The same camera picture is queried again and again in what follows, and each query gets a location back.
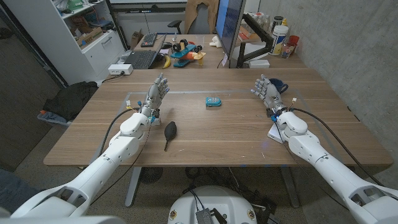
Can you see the plain small cardboard box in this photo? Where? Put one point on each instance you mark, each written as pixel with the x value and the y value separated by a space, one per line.
pixel 136 39

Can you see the teal orange toy plane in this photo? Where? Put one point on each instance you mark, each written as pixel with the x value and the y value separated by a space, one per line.
pixel 186 54

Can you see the white plastic canister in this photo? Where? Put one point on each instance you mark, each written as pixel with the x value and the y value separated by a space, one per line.
pixel 278 40

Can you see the dark blue mug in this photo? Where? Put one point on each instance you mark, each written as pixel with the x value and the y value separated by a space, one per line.
pixel 280 84

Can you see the white shelf cabinet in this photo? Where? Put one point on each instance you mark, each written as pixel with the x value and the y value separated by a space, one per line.
pixel 56 46

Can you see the black office chair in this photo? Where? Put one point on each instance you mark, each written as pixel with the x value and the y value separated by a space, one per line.
pixel 199 21

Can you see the white power strip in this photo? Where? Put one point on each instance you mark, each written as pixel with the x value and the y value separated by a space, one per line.
pixel 120 69

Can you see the black cloth bag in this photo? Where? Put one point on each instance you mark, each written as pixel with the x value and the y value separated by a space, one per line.
pixel 73 98

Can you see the cardboard box with print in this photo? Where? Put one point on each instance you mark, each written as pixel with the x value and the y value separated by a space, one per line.
pixel 90 37

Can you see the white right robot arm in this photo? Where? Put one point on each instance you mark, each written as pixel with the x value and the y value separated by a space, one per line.
pixel 326 168

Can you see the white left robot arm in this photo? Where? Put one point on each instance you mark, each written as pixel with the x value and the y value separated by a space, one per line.
pixel 102 165

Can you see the brown jacket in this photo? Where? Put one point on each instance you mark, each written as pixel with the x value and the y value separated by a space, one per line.
pixel 213 12

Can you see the grey table leg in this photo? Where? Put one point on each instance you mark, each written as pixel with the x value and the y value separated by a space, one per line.
pixel 133 186
pixel 289 186

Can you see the small teal case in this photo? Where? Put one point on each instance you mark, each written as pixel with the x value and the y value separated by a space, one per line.
pixel 213 101

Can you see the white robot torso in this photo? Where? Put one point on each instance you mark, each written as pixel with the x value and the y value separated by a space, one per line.
pixel 213 202

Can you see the clear glass jar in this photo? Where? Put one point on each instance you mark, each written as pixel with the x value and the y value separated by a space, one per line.
pixel 287 50

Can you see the small white box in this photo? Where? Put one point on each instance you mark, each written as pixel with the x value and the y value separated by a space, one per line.
pixel 259 63

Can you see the white crumpled item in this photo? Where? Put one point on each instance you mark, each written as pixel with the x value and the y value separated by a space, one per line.
pixel 215 42

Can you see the dark lid bottle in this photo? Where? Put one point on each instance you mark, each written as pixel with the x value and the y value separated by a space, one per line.
pixel 277 22

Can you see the yellow banana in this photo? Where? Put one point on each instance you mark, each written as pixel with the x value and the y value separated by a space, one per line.
pixel 167 62

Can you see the black keyboard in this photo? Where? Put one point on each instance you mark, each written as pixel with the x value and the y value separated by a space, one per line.
pixel 149 40

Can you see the black computer mouse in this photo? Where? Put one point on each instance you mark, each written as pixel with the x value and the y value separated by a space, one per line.
pixel 167 45

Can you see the large black monitor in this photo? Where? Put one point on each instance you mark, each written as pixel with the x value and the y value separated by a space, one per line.
pixel 228 21

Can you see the black laptop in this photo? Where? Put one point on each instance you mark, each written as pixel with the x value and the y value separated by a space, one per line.
pixel 141 59

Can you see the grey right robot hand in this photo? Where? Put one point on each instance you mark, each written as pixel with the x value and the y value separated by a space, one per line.
pixel 270 93

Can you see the round black floor disc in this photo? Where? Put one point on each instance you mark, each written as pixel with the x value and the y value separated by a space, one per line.
pixel 150 175

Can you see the black rubber air blower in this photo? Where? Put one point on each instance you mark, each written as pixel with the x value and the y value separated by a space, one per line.
pixel 170 130

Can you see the red cup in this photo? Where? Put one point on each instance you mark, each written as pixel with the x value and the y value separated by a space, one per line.
pixel 293 40

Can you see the flat white box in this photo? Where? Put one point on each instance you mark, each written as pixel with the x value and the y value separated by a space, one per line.
pixel 273 134

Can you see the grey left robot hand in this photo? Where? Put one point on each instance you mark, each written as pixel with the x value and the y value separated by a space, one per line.
pixel 154 96

